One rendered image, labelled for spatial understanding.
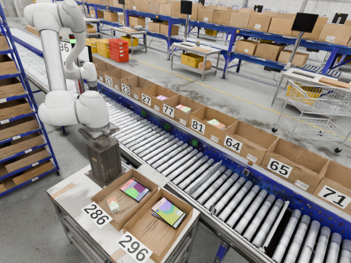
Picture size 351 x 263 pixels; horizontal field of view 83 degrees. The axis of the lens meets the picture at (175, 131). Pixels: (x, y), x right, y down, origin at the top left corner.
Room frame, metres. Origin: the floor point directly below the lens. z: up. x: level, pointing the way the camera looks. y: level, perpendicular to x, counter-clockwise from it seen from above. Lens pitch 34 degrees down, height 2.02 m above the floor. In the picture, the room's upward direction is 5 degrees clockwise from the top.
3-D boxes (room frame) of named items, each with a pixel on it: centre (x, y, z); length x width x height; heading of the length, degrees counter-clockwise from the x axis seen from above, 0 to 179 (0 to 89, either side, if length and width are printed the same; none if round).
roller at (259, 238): (0.86, -0.73, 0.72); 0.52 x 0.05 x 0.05; 141
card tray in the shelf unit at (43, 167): (1.66, 1.72, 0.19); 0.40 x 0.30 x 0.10; 142
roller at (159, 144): (1.60, 0.18, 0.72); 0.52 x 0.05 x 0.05; 141
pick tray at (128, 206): (0.91, 0.31, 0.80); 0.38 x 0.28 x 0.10; 146
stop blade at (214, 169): (1.21, -0.30, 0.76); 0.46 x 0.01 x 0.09; 141
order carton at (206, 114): (1.74, -0.37, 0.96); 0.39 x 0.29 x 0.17; 51
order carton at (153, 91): (2.24, 0.24, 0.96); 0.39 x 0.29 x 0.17; 51
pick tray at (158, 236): (0.74, 0.05, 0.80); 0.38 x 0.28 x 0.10; 148
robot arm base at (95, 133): (1.14, 0.53, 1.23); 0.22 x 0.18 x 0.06; 52
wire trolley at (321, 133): (3.00, -2.29, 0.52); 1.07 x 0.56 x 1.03; 91
